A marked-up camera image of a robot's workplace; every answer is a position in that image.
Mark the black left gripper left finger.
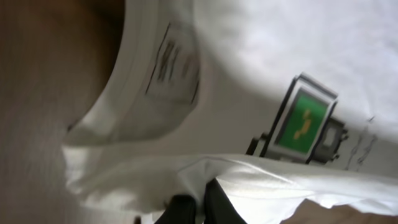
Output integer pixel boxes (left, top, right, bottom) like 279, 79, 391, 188
155, 195, 197, 224

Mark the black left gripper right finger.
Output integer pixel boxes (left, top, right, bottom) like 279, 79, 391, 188
204, 179, 246, 224

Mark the white printed t-shirt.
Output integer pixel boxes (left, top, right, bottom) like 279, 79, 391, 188
62, 1, 397, 223

